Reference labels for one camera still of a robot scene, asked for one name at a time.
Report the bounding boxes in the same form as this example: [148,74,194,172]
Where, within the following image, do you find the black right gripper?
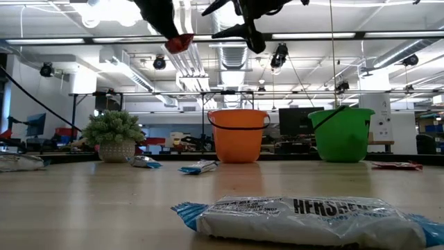
[201,0,294,55]

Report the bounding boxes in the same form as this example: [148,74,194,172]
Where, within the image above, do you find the red candy packet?
[164,33,195,55]
[371,160,424,172]

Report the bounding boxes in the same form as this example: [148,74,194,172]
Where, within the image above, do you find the white blue candy bar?
[170,195,444,250]
[178,159,219,175]
[0,152,51,173]
[128,155,163,169]

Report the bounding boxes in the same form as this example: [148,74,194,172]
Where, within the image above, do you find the monitor on arm mount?
[25,112,47,138]

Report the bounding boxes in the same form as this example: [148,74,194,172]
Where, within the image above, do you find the black overhead light beam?
[0,30,444,46]

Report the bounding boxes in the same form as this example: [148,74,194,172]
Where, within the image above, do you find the black background monitor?
[278,107,325,136]

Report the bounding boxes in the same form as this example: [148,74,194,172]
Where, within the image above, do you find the orange plastic bucket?
[207,109,271,164]

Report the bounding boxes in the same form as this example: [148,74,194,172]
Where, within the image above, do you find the artificial green potted plant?
[81,110,146,163]

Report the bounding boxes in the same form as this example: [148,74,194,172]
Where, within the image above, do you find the red blue storage bins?
[53,126,80,144]

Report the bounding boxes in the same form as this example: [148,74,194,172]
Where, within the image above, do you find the green plastic bucket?
[307,106,376,163]

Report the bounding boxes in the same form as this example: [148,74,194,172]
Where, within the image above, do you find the black ceiling camera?
[39,61,56,78]
[269,42,290,69]
[153,55,167,71]
[334,80,350,94]
[402,53,420,67]

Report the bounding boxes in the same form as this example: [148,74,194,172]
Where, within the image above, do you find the thin hanging cord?
[328,0,338,106]

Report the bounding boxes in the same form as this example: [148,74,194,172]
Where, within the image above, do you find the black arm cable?
[0,65,83,133]

